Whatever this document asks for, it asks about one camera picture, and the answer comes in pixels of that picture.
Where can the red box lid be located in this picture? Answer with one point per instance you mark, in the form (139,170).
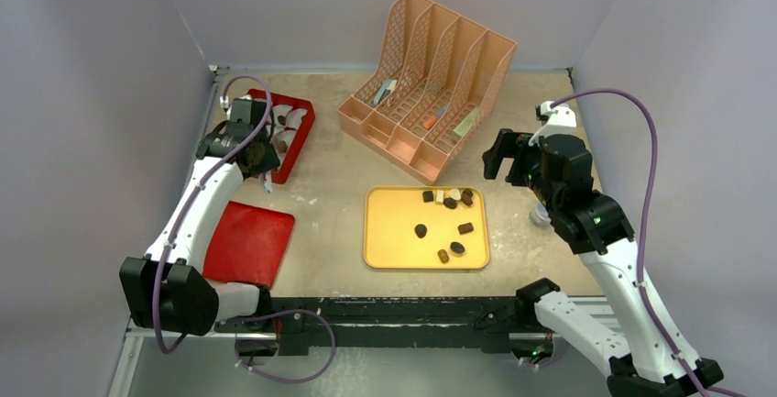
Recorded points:
(248,245)

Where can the red chocolate box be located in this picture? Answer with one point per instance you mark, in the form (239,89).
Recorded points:
(300,119)

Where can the brown bar chocolate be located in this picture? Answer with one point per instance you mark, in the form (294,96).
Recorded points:
(465,228)

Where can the metal tongs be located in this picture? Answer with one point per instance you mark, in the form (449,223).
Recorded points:
(267,182)

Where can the dark heart chocolate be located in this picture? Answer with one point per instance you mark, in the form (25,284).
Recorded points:
(420,230)

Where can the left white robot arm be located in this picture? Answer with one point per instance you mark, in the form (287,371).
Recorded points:
(166,289)

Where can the small clear cup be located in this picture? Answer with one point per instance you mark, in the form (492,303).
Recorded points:
(539,216)

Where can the orange file organizer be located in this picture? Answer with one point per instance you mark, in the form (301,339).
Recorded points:
(438,79)

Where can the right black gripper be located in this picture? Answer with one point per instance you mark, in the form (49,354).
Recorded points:
(507,155)

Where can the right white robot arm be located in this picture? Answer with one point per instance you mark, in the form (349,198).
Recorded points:
(648,356)

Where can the yellow tray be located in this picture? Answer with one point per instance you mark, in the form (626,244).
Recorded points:
(392,212)

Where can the black base frame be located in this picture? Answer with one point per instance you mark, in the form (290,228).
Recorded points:
(491,324)

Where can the milk ribbed chocolate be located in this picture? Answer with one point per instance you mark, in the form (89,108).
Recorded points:
(443,256)

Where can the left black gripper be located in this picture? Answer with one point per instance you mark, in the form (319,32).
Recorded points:
(269,160)

